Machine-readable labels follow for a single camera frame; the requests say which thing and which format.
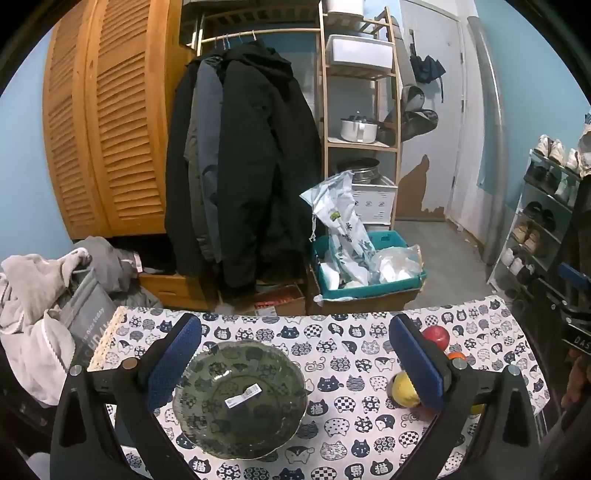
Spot metal shoe rack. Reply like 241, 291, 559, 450
487, 148, 591, 315

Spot cat print tablecloth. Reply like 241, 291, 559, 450
88, 295, 550, 480

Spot white printed rice bag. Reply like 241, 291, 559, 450
300, 170, 377, 287

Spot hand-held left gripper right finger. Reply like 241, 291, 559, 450
389, 314, 546, 480

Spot bamboo shelf rack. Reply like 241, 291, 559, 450
316, 0, 404, 232

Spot yellow apple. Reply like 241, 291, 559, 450
392, 371, 423, 409

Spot dark grey garment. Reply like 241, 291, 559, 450
74, 236, 162, 308

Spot wooden clothes rail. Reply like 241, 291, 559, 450
198, 28, 321, 44

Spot clear plastic bag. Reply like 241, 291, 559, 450
369, 244, 426, 284

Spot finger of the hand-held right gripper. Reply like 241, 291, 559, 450
556, 262, 591, 296

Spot grey fabric storage bag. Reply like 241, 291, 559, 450
55, 270, 118, 365

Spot person's right hand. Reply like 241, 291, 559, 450
560, 354, 588, 411

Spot dark blue folded umbrella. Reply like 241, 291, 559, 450
409, 28, 446, 102

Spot green patterned glass bowl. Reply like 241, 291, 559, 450
173, 342, 309, 460

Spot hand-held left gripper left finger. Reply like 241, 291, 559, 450
48, 313, 204, 480

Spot white cooking pot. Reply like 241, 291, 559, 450
340, 115, 379, 143

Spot white plastic basket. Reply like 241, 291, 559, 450
351, 182, 398, 227

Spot red apple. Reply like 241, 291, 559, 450
421, 325, 451, 352

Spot flat cardboard box red label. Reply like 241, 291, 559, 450
217, 284, 306, 317

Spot grey jacket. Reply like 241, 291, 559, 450
185, 58, 227, 264

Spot black hooded coat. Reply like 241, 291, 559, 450
217, 39, 324, 296

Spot teal plastic bin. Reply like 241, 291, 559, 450
311, 231, 428, 301

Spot black jacket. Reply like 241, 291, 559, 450
165, 58, 204, 278

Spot white storage box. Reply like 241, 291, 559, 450
325, 34, 394, 70

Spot wooden louvered wardrobe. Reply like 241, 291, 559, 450
42, 0, 206, 311

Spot dark green hanging bag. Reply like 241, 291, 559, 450
383, 85, 439, 144

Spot steel steamer pot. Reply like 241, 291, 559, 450
337, 158, 382, 185

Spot light grey fleece robe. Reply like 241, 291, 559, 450
0, 247, 93, 407

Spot white container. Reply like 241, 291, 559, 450
323, 0, 365, 17

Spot white door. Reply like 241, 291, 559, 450
445, 9, 497, 241

